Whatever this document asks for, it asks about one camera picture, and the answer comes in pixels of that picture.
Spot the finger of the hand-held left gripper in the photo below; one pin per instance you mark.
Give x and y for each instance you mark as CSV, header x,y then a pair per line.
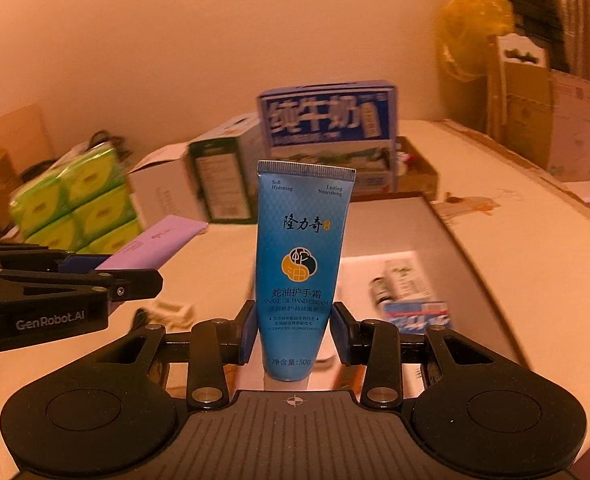
x,y
82,262
135,284

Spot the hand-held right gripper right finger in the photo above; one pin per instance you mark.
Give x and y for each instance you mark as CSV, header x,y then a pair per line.
x,y
339,332

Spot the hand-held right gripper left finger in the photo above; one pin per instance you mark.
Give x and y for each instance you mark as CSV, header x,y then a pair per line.
x,y
247,331

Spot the purple box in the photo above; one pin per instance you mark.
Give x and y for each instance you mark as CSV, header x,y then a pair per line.
x,y
160,240

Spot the blue and white box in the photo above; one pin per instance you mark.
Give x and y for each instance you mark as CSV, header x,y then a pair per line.
x,y
415,316

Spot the blue hand cream tube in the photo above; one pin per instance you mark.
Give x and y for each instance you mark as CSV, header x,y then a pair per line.
x,y
300,240

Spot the large white-lined box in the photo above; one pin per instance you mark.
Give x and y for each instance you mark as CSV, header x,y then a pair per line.
x,y
425,230

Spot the dark stacked objects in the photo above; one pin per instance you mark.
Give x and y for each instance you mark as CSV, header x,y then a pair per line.
x,y
530,5

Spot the small dark bottle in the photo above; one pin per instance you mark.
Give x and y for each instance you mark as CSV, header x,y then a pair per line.
x,y
379,291

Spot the green tissue multipack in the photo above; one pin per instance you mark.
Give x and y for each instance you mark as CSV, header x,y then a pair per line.
x,y
75,195

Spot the small white product box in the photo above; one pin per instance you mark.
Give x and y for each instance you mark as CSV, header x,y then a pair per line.
x,y
407,280

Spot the open white cardboard box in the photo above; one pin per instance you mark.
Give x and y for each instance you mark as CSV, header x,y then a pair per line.
x,y
165,190

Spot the green and white carton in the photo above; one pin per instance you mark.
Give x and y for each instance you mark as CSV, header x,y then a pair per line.
x,y
225,175

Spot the brown cardboard sheet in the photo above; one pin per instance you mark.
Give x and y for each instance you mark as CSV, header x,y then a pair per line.
x,y
15,130

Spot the small brown cardboard tray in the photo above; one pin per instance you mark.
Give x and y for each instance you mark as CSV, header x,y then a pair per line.
x,y
420,175

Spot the blue milk carton box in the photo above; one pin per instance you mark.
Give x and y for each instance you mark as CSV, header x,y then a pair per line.
x,y
325,125

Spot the tall brown cardboard box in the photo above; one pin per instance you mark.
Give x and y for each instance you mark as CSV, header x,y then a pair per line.
x,y
522,110

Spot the brown cardboard shipping box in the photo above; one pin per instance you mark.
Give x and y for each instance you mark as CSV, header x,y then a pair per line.
x,y
577,130

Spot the yellow plastic bag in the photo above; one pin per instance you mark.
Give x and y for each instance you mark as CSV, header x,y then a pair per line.
x,y
475,25

